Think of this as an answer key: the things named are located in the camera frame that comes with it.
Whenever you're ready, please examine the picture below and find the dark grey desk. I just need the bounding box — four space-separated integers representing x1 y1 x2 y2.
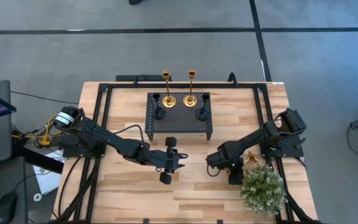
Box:
0 156 28 224

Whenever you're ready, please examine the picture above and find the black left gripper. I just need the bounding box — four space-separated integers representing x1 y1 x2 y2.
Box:
149 136 188 185

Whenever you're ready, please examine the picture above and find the white paper sheet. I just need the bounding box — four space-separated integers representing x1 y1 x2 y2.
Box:
32 149 65 195

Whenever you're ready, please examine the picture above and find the thin black floor cable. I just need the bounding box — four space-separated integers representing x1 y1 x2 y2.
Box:
10 90 79 105

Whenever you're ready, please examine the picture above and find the black perforated metal shelf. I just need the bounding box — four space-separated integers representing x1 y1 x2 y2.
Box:
144 91 214 141

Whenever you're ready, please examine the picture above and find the tall gold candlestick holder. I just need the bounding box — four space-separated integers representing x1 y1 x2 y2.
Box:
183 68 198 108
161 70 177 109

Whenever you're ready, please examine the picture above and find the short gold candlestick holder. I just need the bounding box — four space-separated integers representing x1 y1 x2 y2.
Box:
244 151 259 166

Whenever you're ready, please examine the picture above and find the green potted plant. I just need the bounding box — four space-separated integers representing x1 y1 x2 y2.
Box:
238 164 288 217

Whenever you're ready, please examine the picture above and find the black candlestick holder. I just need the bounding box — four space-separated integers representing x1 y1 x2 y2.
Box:
195 93 211 122
151 93 167 121

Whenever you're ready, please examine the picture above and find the black cable loop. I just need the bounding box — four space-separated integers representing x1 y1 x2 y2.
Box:
227 72 239 86

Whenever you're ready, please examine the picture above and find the black support beam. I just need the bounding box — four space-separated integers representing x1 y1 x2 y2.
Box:
11 144 65 174

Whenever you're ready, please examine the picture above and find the black computer mouse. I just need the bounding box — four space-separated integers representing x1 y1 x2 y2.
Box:
0 192 18 224

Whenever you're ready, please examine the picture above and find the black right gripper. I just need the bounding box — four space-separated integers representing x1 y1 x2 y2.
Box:
219 148 246 185

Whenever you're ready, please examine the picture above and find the black mounting bar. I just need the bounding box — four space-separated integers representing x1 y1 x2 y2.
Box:
116 74 172 83

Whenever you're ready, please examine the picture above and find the black aluminium table frame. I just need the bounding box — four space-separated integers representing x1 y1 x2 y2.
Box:
51 81 323 224

